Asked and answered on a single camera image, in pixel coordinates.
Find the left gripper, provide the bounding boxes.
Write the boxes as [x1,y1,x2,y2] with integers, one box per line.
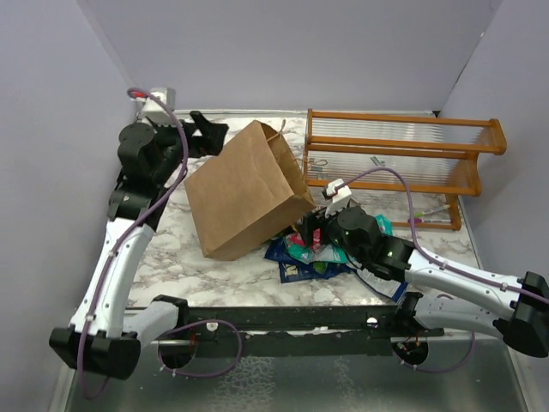
[151,111,229,185]

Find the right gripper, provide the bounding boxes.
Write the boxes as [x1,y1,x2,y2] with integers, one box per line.
[296,200,366,264]

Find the red snack packet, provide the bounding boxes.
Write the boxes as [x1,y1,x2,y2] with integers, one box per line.
[286,229,323,252]

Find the teal snack packet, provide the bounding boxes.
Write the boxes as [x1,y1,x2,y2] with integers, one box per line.
[375,215,393,235]
[286,243,347,264]

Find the Kettle sea salt vinegar chips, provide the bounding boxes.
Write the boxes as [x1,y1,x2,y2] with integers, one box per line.
[264,238,357,283]

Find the brown paper bag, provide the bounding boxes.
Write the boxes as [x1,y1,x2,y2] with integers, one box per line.
[184,120,316,261]

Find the blue white snack bag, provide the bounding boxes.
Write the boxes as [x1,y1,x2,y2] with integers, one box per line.
[356,270,407,302]

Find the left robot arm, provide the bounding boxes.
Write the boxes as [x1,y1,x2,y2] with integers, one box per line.
[49,111,229,380]

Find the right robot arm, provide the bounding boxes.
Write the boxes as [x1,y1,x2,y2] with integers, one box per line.
[296,206,548,358]

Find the wooden shelf rack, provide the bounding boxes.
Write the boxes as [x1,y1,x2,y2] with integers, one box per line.
[304,110,507,231]

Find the pink marker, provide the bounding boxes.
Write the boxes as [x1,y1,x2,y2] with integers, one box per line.
[413,217,452,225]

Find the green marker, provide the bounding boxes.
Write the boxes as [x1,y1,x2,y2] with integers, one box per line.
[414,204,450,218]

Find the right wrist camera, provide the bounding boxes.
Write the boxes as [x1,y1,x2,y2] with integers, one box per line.
[323,179,352,218]

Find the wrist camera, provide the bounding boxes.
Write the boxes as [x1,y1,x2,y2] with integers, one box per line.
[323,179,352,218]
[134,87,176,126]

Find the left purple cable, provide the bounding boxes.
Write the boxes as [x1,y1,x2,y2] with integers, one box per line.
[79,88,244,401]

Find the purple cable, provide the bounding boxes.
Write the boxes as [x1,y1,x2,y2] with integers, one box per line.
[79,88,244,401]
[338,167,549,373]

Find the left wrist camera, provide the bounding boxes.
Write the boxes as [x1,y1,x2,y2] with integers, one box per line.
[134,87,176,126]

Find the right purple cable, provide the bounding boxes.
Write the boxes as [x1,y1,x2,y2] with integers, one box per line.
[338,167,549,373]

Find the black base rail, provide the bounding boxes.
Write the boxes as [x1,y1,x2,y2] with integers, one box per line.
[145,294,447,360]

